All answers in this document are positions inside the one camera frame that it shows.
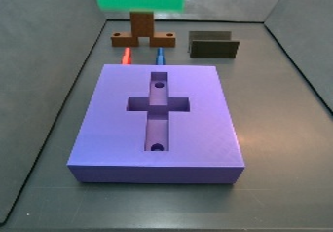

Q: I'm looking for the red peg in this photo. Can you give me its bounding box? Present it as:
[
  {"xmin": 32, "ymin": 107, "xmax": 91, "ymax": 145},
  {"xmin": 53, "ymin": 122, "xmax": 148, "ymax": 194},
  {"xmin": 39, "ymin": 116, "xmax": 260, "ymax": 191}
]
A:
[{"xmin": 121, "ymin": 47, "xmax": 132, "ymax": 64}]

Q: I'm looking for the brown T-shaped block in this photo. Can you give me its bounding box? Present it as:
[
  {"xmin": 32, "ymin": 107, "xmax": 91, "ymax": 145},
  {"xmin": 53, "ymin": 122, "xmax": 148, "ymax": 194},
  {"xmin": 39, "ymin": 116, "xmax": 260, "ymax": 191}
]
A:
[{"xmin": 111, "ymin": 12, "xmax": 176, "ymax": 48}]

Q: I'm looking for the black angle fixture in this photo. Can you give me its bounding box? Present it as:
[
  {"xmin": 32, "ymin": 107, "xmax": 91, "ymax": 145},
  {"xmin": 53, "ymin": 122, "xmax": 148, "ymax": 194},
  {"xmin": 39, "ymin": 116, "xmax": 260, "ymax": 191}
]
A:
[{"xmin": 189, "ymin": 31, "xmax": 240, "ymax": 58}]

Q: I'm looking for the blue peg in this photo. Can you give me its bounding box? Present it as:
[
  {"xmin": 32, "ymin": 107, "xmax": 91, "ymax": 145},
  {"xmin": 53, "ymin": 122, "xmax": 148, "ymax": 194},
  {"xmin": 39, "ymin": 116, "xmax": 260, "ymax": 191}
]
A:
[{"xmin": 156, "ymin": 47, "xmax": 165, "ymax": 65}]

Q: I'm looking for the purple board with cross slot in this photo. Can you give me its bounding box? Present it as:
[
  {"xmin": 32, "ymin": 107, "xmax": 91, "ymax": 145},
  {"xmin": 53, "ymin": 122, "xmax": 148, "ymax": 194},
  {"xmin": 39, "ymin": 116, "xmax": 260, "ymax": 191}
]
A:
[{"xmin": 68, "ymin": 65, "xmax": 245, "ymax": 184}]

